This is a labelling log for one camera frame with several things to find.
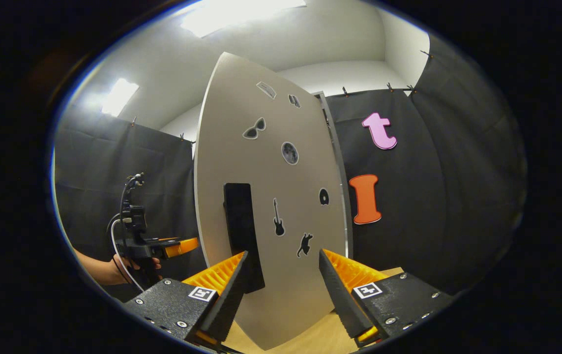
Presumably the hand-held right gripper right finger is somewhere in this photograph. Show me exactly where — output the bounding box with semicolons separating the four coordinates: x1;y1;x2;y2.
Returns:
319;248;454;348

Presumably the small ceiling light panel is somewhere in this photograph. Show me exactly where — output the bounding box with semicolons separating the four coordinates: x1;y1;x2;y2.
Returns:
101;78;140;118

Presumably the beige cabinet door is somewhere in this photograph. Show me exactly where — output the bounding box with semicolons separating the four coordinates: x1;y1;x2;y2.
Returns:
194;52;353;351

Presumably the black backdrop cloth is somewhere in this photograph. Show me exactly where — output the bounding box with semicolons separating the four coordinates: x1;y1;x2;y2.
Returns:
54;37;527;300

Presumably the black cabinet door handle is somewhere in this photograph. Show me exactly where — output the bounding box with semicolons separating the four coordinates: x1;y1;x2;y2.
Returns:
223;183;266;294

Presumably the large ceiling light panel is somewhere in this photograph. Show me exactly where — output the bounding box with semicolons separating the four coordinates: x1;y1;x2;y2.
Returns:
181;0;307;38

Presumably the white cable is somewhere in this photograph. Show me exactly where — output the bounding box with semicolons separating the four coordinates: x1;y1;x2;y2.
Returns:
110;219;146;293

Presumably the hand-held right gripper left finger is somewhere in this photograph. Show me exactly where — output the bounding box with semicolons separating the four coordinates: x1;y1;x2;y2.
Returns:
123;251;249;345

